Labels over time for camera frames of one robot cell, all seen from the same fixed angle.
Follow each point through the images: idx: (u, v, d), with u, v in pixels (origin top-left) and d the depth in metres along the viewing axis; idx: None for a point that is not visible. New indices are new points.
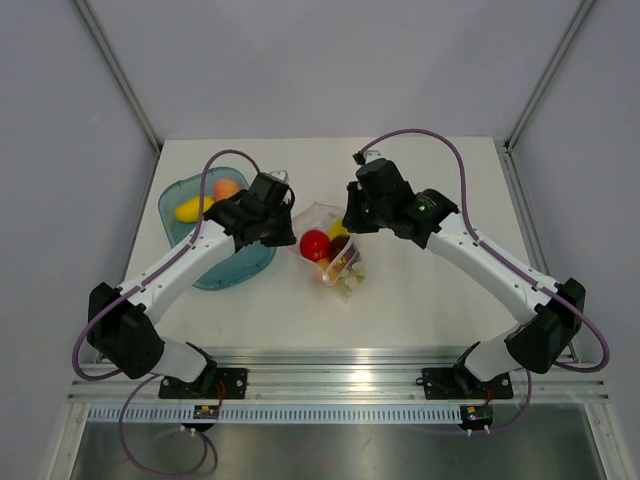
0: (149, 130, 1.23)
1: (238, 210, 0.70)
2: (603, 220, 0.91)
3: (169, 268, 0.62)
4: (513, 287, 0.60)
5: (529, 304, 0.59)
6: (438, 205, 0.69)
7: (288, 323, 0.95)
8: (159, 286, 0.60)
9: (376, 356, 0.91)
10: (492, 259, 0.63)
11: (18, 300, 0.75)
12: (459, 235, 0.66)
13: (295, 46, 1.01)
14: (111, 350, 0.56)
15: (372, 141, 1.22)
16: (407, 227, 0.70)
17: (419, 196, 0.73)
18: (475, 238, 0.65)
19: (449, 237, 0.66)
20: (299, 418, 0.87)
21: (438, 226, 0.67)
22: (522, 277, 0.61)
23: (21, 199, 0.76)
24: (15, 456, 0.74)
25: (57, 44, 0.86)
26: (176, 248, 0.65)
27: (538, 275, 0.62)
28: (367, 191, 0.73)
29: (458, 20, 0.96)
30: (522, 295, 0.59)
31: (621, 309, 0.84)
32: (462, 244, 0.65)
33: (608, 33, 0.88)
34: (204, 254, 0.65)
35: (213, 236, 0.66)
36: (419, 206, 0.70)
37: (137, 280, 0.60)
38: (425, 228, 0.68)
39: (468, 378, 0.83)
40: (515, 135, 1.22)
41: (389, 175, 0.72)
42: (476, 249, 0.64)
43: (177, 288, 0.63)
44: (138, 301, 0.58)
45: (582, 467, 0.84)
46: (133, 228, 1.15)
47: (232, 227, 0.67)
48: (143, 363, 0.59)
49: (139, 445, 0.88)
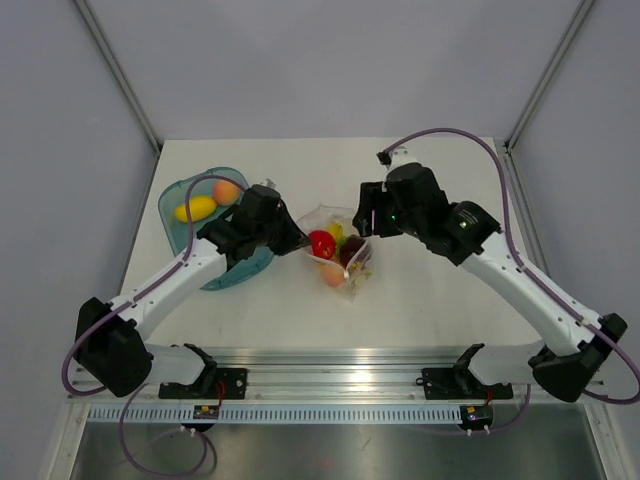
0: (149, 130, 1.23)
1: (230, 228, 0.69)
2: (603, 221, 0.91)
3: (161, 285, 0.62)
4: (556, 319, 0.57)
5: (572, 340, 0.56)
6: (479, 221, 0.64)
7: (288, 324, 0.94)
8: (151, 303, 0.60)
9: (376, 356, 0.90)
10: (535, 288, 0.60)
11: (17, 300, 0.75)
12: (503, 259, 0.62)
13: (296, 46, 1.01)
14: (98, 368, 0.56)
15: (372, 141, 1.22)
16: (444, 244, 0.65)
17: (456, 208, 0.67)
18: (519, 263, 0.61)
19: (492, 259, 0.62)
20: (299, 418, 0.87)
21: (479, 246, 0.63)
22: (566, 310, 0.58)
23: (22, 199, 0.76)
24: (15, 457, 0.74)
25: (58, 44, 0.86)
26: (169, 264, 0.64)
27: (583, 309, 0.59)
28: (401, 201, 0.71)
29: (458, 21, 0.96)
30: (565, 330, 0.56)
31: (622, 309, 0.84)
32: (505, 269, 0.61)
33: (608, 35, 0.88)
34: (196, 273, 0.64)
35: (206, 253, 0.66)
36: (458, 222, 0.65)
37: (128, 295, 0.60)
38: (464, 246, 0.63)
39: (468, 378, 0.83)
40: (515, 136, 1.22)
41: (426, 184, 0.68)
42: (519, 276, 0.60)
43: (168, 304, 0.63)
44: (129, 317, 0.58)
45: (582, 467, 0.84)
46: (133, 228, 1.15)
47: (225, 246, 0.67)
48: (129, 381, 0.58)
49: (139, 445, 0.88)
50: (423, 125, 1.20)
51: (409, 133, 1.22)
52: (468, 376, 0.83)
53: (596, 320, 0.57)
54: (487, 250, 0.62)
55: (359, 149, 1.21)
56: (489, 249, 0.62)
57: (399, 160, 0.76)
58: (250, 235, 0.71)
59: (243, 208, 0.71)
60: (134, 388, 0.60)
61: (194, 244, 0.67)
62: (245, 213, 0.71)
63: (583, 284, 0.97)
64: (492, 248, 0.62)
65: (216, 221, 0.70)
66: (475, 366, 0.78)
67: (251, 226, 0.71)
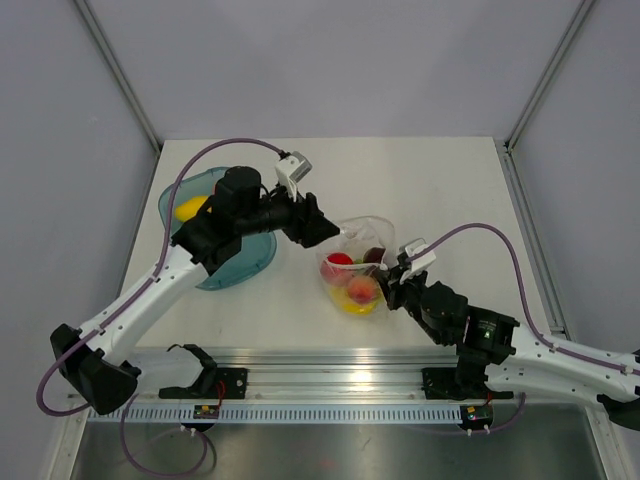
0: (149, 129, 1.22)
1: (208, 230, 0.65)
2: (603, 221, 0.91)
3: (130, 307, 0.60)
4: (605, 378, 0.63)
5: (629, 390, 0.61)
6: (497, 322, 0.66)
7: (292, 322, 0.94)
8: (119, 329, 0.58)
9: (376, 355, 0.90)
10: (574, 360, 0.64)
11: (17, 300, 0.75)
12: (534, 348, 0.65)
13: (295, 46, 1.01)
14: (83, 387, 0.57)
15: (370, 142, 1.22)
16: (481, 356, 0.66)
17: (473, 312, 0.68)
18: (550, 345, 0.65)
19: (527, 353, 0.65)
20: (299, 418, 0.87)
21: (511, 347, 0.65)
22: (607, 365, 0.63)
23: (21, 197, 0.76)
24: (15, 457, 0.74)
25: (56, 43, 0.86)
26: (140, 281, 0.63)
27: (617, 357, 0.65)
28: (435, 323, 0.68)
29: (458, 21, 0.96)
30: (619, 385, 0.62)
31: (623, 309, 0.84)
32: (541, 356, 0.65)
33: (608, 35, 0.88)
34: (168, 286, 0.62)
35: (178, 266, 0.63)
36: (482, 332, 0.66)
37: (96, 323, 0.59)
38: (500, 354, 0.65)
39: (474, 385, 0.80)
40: (515, 135, 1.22)
41: (462, 305, 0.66)
42: (556, 357, 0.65)
43: (141, 326, 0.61)
44: (97, 347, 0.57)
45: (582, 466, 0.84)
46: (133, 228, 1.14)
47: (203, 252, 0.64)
48: (113, 399, 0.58)
49: (139, 445, 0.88)
50: (423, 125, 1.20)
51: (409, 133, 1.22)
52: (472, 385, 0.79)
53: (634, 362, 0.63)
54: (517, 346, 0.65)
55: (357, 150, 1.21)
56: (519, 346, 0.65)
57: (420, 262, 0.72)
58: (231, 235, 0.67)
59: (217, 205, 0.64)
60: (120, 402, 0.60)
61: (168, 254, 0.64)
62: (220, 209, 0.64)
63: (582, 284, 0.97)
64: (522, 343, 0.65)
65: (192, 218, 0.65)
66: (497, 386, 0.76)
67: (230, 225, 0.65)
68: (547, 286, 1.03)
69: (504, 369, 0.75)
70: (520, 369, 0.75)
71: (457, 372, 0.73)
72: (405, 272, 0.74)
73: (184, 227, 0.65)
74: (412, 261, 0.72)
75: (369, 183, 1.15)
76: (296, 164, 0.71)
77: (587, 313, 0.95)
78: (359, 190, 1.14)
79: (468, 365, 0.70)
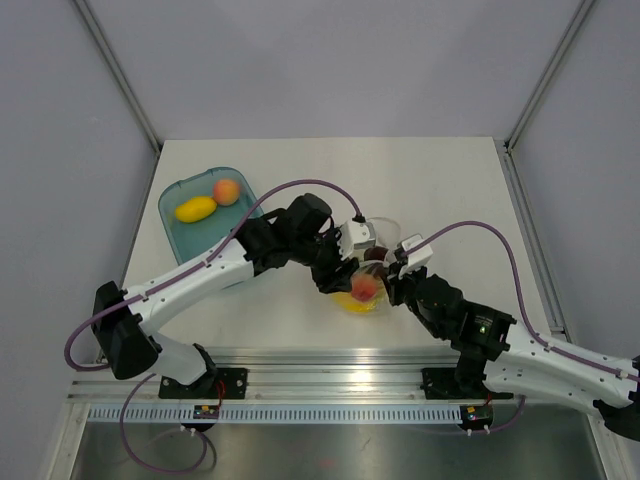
0: (149, 129, 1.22)
1: (269, 233, 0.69)
2: (603, 221, 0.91)
3: (177, 283, 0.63)
4: (599, 381, 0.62)
5: (622, 394, 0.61)
6: (494, 318, 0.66)
7: (294, 322, 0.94)
8: (161, 300, 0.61)
9: (376, 355, 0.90)
10: (568, 360, 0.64)
11: (17, 299, 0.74)
12: (530, 346, 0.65)
13: (295, 45, 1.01)
14: (109, 347, 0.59)
15: (370, 142, 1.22)
16: (476, 351, 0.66)
17: (472, 306, 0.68)
18: (545, 344, 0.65)
19: (521, 351, 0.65)
20: (299, 418, 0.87)
21: (505, 344, 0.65)
22: (603, 369, 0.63)
23: (20, 196, 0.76)
24: (16, 456, 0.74)
25: (56, 42, 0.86)
26: (192, 262, 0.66)
27: (613, 361, 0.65)
28: (432, 314, 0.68)
29: (458, 21, 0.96)
30: (612, 389, 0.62)
31: (622, 308, 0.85)
32: (536, 354, 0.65)
33: (608, 35, 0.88)
34: (217, 275, 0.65)
35: (231, 259, 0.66)
36: (478, 326, 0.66)
37: (143, 288, 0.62)
38: (493, 349, 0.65)
39: (472, 384, 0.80)
40: (515, 135, 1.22)
41: (456, 298, 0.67)
42: (550, 355, 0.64)
43: (178, 305, 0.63)
44: (137, 311, 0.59)
45: (582, 467, 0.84)
46: (133, 228, 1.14)
47: (256, 252, 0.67)
48: (132, 368, 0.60)
49: (140, 443, 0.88)
50: (422, 126, 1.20)
51: (410, 133, 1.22)
52: (471, 383, 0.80)
53: (631, 368, 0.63)
54: (512, 343, 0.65)
55: (356, 150, 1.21)
56: (514, 343, 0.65)
57: (418, 256, 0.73)
58: (287, 246, 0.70)
59: (288, 215, 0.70)
60: (135, 374, 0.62)
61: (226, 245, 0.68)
62: (289, 221, 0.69)
63: (581, 284, 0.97)
64: (517, 341, 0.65)
65: (260, 222, 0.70)
66: (494, 386, 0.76)
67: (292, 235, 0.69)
68: (547, 286, 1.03)
69: (503, 370, 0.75)
70: (519, 371, 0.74)
71: (457, 372, 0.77)
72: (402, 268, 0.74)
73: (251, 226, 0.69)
74: (409, 255, 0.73)
75: (369, 183, 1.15)
76: (367, 238, 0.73)
77: (587, 314, 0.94)
78: (360, 190, 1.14)
79: (468, 362, 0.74)
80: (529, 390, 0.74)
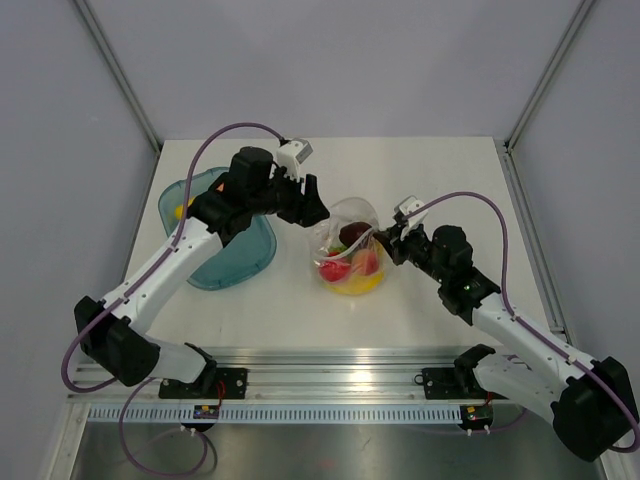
0: (149, 129, 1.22)
1: (222, 200, 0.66)
2: (603, 221, 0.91)
3: (152, 276, 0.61)
4: (546, 359, 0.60)
5: (561, 376, 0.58)
6: (483, 284, 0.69)
7: (292, 322, 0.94)
8: (143, 296, 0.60)
9: (376, 355, 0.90)
10: (528, 334, 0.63)
11: (16, 299, 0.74)
12: (498, 310, 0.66)
13: (294, 44, 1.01)
14: (109, 359, 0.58)
15: (370, 142, 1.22)
16: (454, 305, 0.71)
17: (475, 271, 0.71)
18: (512, 312, 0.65)
19: (489, 311, 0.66)
20: (299, 418, 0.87)
21: (478, 302, 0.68)
22: (554, 350, 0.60)
23: (20, 195, 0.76)
24: (16, 456, 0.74)
25: (56, 41, 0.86)
26: (159, 251, 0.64)
27: (574, 350, 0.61)
28: (438, 257, 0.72)
29: (458, 20, 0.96)
30: (555, 370, 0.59)
31: (622, 309, 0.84)
32: (500, 319, 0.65)
33: (608, 34, 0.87)
34: (186, 256, 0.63)
35: (195, 236, 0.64)
36: (465, 285, 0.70)
37: (120, 292, 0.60)
38: (467, 305, 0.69)
39: (466, 375, 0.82)
40: (515, 135, 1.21)
41: (465, 250, 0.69)
42: (513, 325, 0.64)
43: (162, 297, 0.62)
44: (123, 314, 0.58)
45: (584, 468, 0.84)
46: (133, 228, 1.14)
47: (218, 221, 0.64)
48: (139, 369, 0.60)
49: (139, 445, 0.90)
50: (422, 125, 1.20)
51: (410, 133, 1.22)
52: (465, 372, 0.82)
53: (588, 361, 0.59)
54: (484, 304, 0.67)
55: (356, 150, 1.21)
56: (486, 304, 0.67)
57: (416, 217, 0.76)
58: (244, 206, 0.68)
59: (231, 179, 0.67)
60: (144, 374, 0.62)
61: (185, 225, 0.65)
62: (235, 182, 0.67)
63: (582, 284, 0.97)
64: (490, 302, 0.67)
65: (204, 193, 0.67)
66: (481, 375, 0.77)
67: (244, 194, 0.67)
68: (547, 286, 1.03)
69: (494, 363, 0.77)
70: (506, 367, 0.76)
71: (460, 357, 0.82)
72: (403, 230, 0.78)
73: (195, 201, 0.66)
74: (409, 219, 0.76)
75: (369, 183, 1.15)
76: (301, 146, 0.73)
77: (587, 314, 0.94)
78: (359, 190, 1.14)
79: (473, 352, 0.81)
80: (510, 388, 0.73)
